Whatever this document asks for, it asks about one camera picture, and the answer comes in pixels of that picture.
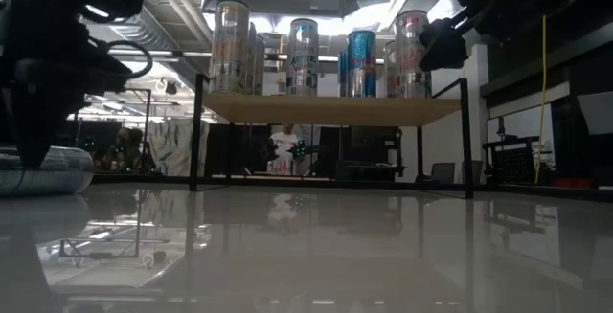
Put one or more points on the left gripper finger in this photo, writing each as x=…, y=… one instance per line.
x=36, y=131

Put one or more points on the white Celsius can red print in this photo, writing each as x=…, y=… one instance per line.
x=389, y=71
x=409, y=64

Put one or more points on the white Celsius can blue palm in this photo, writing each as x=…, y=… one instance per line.
x=62, y=174
x=302, y=64

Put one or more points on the white Celsius can pineapple print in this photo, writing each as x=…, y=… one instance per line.
x=230, y=50
x=252, y=64

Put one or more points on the background black robot arm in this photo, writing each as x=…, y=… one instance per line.
x=306, y=150

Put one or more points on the black metal rack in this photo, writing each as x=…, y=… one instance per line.
x=139, y=90

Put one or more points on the person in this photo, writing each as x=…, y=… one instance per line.
x=285, y=145
x=122, y=150

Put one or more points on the long ceiling light strip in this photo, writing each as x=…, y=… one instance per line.
x=182, y=53
x=328, y=59

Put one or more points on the wooden shelf black metal legs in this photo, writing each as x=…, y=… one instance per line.
x=335, y=111

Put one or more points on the grey chair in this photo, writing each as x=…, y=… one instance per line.
x=476, y=172
x=443, y=172

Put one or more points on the black desk with monitor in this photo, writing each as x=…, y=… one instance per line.
x=369, y=150

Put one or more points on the white patterned cloth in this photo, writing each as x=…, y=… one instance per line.
x=172, y=145

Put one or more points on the white board panel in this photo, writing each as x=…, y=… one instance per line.
x=596, y=112

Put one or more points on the red bin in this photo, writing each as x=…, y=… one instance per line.
x=572, y=182

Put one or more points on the large silver ventilation duct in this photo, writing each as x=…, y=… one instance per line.
x=153, y=35

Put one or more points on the black aluminium table frame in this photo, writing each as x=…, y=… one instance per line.
x=335, y=183

